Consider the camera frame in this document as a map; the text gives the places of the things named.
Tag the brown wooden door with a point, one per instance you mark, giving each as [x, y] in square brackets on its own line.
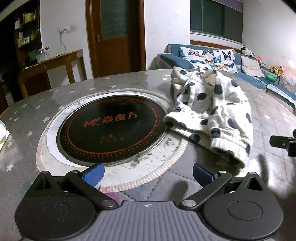
[116, 38]

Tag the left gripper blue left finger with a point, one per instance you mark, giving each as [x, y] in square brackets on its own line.
[84, 184]

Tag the black white plush toy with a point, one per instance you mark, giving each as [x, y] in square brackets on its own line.
[247, 52]

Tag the beige square cushion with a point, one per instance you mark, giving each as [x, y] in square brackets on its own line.
[251, 67]

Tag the colourful toys on sofa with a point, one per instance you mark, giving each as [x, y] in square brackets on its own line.
[276, 69]

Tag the butterfly print pillow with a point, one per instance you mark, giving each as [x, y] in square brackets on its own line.
[210, 59]

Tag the dark wooden shelf cabinet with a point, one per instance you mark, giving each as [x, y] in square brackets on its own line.
[20, 41]

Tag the grey star patterned tablecloth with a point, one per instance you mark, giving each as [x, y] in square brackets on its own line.
[170, 154]

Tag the white wall socket with cable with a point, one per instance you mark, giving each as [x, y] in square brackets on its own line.
[61, 33]

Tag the white tissue pack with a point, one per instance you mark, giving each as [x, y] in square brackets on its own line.
[4, 134]

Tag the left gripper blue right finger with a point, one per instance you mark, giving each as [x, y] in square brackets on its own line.
[212, 183]

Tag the glass jar on side table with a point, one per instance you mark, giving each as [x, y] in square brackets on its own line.
[42, 54]

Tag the white navy polka dot garment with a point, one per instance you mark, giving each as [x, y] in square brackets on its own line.
[213, 111]

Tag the blue sectional sofa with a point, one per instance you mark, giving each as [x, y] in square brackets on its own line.
[171, 58]

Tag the brown wooden side table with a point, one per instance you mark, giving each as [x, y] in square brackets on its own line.
[52, 63]

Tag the round black induction cooktop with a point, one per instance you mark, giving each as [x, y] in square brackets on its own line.
[111, 129]

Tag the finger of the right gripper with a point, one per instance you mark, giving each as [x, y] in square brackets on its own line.
[287, 143]

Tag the dark green window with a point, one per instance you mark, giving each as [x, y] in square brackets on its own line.
[217, 18]

